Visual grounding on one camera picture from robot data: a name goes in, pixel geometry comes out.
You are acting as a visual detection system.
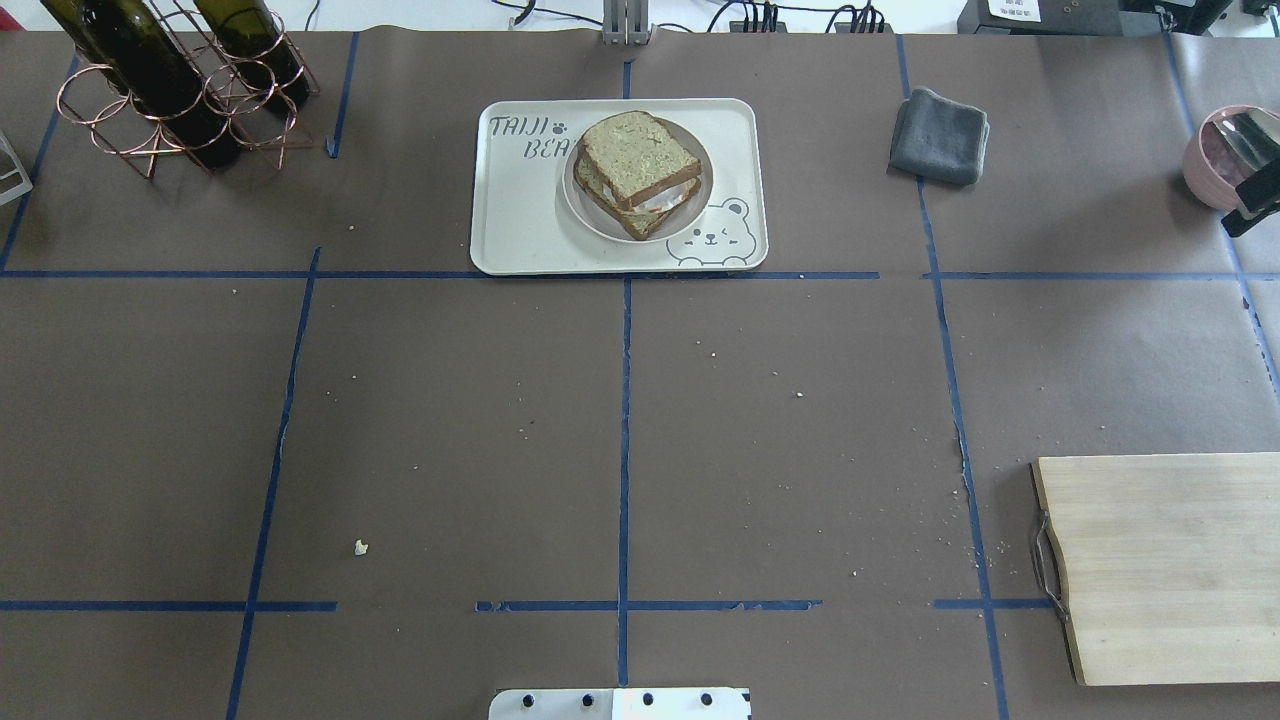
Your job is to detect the pink bowl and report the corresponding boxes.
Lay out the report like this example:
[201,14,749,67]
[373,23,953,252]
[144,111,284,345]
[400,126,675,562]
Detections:
[1181,105,1279,213]

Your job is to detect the grey folded cloth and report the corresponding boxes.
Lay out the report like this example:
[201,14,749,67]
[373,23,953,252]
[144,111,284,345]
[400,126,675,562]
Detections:
[888,86,991,186]

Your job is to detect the metal scoop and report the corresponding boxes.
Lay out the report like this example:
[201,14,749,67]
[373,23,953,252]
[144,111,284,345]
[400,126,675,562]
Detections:
[1210,108,1279,187]

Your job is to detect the cream bear tray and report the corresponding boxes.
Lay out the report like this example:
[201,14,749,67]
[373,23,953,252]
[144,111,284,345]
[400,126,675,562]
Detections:
[470,97,769,275]

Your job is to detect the white camera pole base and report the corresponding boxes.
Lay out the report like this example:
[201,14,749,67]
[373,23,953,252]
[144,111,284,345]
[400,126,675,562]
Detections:
[486,687,753,719]

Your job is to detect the white round plate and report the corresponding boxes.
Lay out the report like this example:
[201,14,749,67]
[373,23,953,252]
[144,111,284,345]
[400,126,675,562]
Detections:
[561,111,714,243]

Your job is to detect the black power box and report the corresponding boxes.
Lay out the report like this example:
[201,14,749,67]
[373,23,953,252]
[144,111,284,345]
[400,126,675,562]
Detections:
[955,0,1123,37]

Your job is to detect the fried egg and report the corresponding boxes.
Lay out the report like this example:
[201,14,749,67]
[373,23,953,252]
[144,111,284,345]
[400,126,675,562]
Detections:
[628,177,701,215]

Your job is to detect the aluminium frame post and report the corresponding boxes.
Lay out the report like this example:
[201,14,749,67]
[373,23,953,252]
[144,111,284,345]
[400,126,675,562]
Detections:
[602,0,653,46]

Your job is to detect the copper wire bottle rack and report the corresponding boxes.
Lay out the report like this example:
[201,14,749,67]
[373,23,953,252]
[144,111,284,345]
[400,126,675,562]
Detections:
[46,1,319,179]

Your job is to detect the white wire cup rack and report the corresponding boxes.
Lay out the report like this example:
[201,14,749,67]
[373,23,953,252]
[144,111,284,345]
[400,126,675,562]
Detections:
[0,133,33,206]

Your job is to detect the wooden cutting board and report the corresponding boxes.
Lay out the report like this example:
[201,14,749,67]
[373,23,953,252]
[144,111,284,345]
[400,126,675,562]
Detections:
[1030,452,1279,687]

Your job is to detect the bread slice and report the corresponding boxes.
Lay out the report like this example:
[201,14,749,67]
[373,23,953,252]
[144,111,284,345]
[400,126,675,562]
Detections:
[573,152,691,241]
[580,110,704,210]

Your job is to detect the dark wine bottle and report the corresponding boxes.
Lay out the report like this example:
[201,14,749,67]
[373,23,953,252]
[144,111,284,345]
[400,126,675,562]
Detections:
[195,1,310,117]
[41,1,241,170]

